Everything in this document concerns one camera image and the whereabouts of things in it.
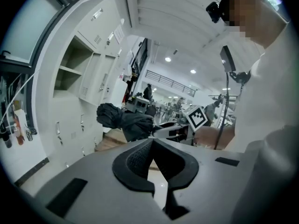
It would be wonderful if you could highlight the white cord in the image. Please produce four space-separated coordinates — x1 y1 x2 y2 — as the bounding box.
0 69 42 128

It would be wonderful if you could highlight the hanging key bunch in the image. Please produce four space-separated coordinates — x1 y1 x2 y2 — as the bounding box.
24 125 38 141

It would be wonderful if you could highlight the black chest clip mount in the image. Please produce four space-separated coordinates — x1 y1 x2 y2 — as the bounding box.
229 70 251 85

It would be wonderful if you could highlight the person's white shirt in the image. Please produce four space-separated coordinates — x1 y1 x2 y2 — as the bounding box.
230 22 299 154

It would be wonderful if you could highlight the white hanging bag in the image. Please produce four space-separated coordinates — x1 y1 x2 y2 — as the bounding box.
13 108 27 135

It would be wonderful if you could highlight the black balcony railing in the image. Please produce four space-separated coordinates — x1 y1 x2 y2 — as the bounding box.
145 70 197 98

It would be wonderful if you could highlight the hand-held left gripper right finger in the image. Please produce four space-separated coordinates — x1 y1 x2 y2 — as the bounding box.
152 139 199 220

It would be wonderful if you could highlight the black head camera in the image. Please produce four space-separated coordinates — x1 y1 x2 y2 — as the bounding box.
206 1 227 24

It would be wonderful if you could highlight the white equipment cart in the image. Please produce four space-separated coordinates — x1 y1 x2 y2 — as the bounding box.
125 95 150 114

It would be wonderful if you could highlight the person's right forearm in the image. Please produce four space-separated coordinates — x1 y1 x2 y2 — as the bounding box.
193 126 235 149

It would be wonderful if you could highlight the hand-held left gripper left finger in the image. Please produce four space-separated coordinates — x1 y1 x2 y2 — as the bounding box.
112 139 156 198

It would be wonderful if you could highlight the white paper sheet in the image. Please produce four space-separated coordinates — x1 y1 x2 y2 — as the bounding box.
113 24 126 44

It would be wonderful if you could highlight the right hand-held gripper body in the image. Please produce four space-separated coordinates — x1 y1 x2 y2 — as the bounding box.
171 105 209 147

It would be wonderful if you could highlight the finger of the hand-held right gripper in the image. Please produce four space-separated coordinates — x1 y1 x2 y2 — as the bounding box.
157 121 180 128
152 126 178 140

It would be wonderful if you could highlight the grey metal locker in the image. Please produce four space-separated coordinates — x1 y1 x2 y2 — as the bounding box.
31 0 133 172

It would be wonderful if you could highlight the person's head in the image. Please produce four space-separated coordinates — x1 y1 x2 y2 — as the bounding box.
221 0 289 50

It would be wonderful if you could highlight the black wall screen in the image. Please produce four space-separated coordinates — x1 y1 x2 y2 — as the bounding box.
130 37 149 79

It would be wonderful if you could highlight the black box on chest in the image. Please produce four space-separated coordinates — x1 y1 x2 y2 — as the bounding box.
219 45 237 73

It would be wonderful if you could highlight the black hanging bottle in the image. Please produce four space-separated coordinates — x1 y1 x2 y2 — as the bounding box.
1 129 13 148

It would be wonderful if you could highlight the black umbrella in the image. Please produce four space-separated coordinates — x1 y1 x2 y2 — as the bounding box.
96 103 157 142

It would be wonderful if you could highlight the red hanging bottle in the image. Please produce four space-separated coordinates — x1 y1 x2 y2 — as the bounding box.
14 119 25 146

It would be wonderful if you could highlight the dark-framed window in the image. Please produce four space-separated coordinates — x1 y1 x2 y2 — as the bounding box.
0 0 72 68

